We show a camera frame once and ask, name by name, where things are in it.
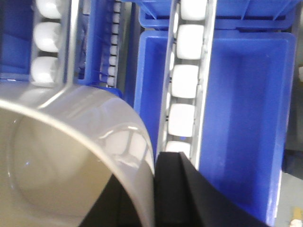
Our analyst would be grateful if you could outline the blue bin below rollers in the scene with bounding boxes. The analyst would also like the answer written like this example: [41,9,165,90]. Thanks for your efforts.
[134,29,298,225]

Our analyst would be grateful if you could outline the left white roller track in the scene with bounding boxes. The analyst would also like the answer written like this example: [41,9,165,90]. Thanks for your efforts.
[30,0,81,87]

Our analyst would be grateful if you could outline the white plastic bin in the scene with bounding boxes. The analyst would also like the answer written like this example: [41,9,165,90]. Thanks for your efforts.
[0,82,155,227]

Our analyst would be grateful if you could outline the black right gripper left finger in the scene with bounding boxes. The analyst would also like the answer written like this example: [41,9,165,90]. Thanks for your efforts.
[80,175,141,227]

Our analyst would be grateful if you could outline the right middle roller track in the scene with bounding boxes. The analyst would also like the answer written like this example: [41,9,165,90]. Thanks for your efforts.
[157,0,217,167]

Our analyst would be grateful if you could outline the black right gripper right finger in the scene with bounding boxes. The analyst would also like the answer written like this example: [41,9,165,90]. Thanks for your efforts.
[154,152,266,227]

